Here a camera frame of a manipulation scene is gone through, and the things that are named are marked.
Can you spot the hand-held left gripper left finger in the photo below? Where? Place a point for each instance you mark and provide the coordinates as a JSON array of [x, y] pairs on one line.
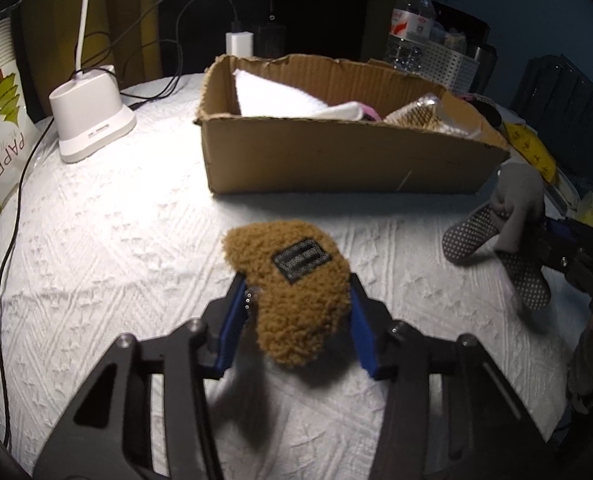
[[229, 330]]

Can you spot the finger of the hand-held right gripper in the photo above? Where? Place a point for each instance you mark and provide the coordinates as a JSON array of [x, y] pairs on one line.
[[558, 230], [558, 259]]

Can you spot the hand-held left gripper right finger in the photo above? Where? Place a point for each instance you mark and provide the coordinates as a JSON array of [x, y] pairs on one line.
[[364, 340]]

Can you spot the grey dotted sock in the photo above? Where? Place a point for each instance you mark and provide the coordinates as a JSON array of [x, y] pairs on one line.
[[523, 280], [518, 200]]

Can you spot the brown fluffy fleece pouch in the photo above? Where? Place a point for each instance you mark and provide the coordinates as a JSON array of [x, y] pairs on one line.
[[296, 310]]

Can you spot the cotton swab bag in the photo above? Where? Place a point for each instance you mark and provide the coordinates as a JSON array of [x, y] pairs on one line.
[[416, 115]]

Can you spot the brown cardboard box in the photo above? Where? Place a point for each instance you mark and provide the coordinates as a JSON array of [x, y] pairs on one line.
[[326, 160]]

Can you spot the white towel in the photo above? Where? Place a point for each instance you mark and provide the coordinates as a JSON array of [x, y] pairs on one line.
[[271, 95]]

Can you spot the yellow printed packet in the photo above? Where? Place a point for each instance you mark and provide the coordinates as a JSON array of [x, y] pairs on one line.
[[531, 147]]

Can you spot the grey ribbed panel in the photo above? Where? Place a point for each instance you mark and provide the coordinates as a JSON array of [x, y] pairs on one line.
[[566, 100]]

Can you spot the white textured tablecloth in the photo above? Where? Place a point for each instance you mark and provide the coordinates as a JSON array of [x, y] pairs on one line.
[[126, 240]]

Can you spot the black table tennis paddle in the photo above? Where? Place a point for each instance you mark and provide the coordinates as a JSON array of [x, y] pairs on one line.
[[486, 110]]

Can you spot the white perforated basket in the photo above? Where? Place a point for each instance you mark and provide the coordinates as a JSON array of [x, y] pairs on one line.
[[451, 67]]

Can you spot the clear water bottle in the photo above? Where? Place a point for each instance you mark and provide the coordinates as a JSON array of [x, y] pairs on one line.
[[409, 35]]

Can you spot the white lamp base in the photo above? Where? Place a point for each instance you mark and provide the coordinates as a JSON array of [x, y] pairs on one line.
[[91, 120]]

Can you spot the white charger plug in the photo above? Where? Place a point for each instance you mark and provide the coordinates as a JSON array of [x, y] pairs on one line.
[[239, 44]]

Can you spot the black charger plug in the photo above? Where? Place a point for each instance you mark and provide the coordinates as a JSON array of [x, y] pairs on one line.
[[269, 40]]

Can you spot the paper cup pack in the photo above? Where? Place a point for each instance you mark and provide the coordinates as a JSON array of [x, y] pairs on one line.
[[1, 125]]

